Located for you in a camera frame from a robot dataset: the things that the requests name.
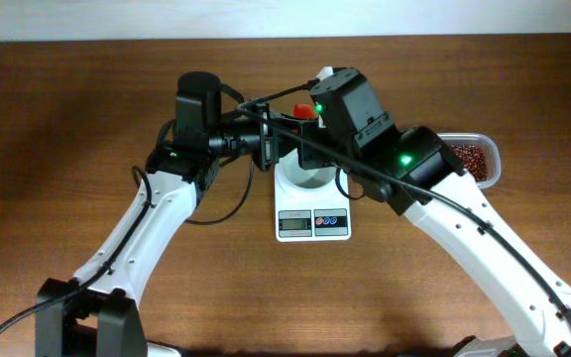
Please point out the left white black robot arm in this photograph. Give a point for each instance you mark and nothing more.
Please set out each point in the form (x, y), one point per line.
(96, 313)

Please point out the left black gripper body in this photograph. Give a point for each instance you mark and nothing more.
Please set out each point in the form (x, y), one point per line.
(262, 146)

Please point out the white round bowl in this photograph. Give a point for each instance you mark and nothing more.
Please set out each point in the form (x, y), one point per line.
(297, 177)

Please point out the red adzuki beans in container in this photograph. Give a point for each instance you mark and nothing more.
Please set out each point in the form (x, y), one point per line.
(473, 160)

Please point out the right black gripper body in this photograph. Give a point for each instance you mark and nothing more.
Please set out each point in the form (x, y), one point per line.
(308, 147)

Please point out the orange plastic measuring scoop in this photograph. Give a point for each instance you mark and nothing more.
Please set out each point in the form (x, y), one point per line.
(303, 112)

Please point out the clear plastic food container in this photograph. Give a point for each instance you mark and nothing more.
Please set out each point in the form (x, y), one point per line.
(489, 148)

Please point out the white digital kitchen scale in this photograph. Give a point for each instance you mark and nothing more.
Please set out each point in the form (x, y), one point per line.
(312, 215)

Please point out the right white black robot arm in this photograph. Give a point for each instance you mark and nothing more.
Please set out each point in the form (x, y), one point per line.
(421, 179)

